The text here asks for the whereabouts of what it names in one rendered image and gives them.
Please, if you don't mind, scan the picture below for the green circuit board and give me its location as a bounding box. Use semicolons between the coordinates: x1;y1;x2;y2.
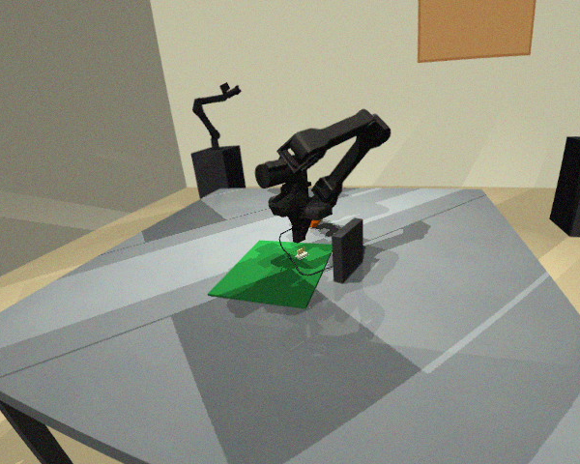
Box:
208;241;333;308

